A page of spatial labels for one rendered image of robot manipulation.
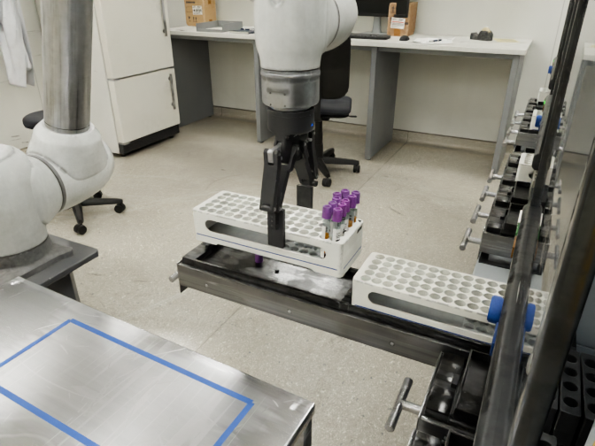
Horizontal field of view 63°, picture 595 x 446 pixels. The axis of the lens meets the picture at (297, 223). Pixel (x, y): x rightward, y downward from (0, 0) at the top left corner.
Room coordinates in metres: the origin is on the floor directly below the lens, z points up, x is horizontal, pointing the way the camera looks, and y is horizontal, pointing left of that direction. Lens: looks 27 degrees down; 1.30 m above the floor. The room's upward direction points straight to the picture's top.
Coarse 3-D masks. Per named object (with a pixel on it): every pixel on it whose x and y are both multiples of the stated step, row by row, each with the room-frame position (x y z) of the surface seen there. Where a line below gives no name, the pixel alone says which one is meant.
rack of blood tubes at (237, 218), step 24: (216, 216) 0.77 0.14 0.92; (240, 216) 0.77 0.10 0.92; (264, 216) 0.77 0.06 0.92; (288, 216) 0.77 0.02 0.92; (312, 216) 0.77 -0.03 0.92; (216, 240) 0.77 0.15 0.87; (240, 240) 0.74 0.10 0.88; (264, 240) 0.78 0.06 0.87; (288, 240) 0.74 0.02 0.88; (312, 240) 0.68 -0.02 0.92; (360, 240) 0.73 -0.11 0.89; (312, 264) 0.68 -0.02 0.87; (336, 264) 0.66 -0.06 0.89
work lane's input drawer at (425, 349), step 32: (192, 256) 0.80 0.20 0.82; (224, 256) 0.82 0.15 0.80; (224, 288) 0.74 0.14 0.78; (256, 288) 0.71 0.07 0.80; (288, 288) 0.69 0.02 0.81; (320, 288) 0.71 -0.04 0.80; (320, 320) 0.65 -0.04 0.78; (352, 320) 0.63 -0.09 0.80; (384, 320) 0.61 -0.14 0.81; (416, 352) 0.58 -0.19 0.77
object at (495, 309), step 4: (492, 296) 0.42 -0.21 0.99; (496, 296) 0.42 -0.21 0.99; (500, 296) 0.42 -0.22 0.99; (492, 300) 0.41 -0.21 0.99; (496, 300) 0.41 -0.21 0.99; (500, 300) 0.41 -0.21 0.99; (492, 304) 0.41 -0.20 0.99; (496, 304) 0.41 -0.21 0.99; (500, 304) 0.41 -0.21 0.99; (492, 308) 0.41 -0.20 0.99; (496, 308) 0.41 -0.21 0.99; (500, 308) 0.41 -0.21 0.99; (488, 312) 0.41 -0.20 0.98; (492, 312) 0.41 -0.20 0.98; (496, 312) 0.40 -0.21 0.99; (500, 312) 0.40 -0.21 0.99; (488, 316) 0.41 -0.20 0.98; (492, 316) 0.40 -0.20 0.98; (496, 316) 0.40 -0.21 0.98; (488, 320) 0.41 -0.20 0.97; (492, 320) 0.41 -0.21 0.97; (496, 320) 0.40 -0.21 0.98
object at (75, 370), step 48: (0, 288) 0.69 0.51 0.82; (48, 288) 0.69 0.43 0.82; (0, 336) 0.56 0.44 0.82; (48, 336) 0.56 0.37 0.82; (96, 336) 0.56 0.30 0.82; (144, 336) 0.56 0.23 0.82; (0, 384) 0.47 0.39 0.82; (48, 384) 0.47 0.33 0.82; (96, 384) 0.47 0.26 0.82; (144, 384) 0.47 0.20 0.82; (192, 384) 0.47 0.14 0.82; (240, 384) 0.47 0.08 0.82; (0, 432) 0.39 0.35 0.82; (48, 432) 0.39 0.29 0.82; (96, 432) 0.39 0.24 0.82; (144, 432) 0.39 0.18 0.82; (192, 432) 0.39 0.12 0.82; (240, 432) 0.39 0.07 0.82; (288, 432) 0.39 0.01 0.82
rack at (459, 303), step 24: (384, 264) 0.70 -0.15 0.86; (408, 264) 0.70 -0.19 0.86; (360, 288) 0.64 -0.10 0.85; (384, 288) 0.62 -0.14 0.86; (408, 288) 0.63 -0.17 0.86; (432, 288) 0.62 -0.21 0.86; (456, 288) 0.63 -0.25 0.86; (480, 288) 0.63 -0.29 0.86; (504, 288) 0.63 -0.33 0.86; (384, 312) 0.62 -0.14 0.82; (408, 312) 0.64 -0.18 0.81; (432, 312) 0.64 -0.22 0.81; (456, 312) 0.57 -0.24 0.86; (480, 312) 0.56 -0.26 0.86; (480, 336) 0.56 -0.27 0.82
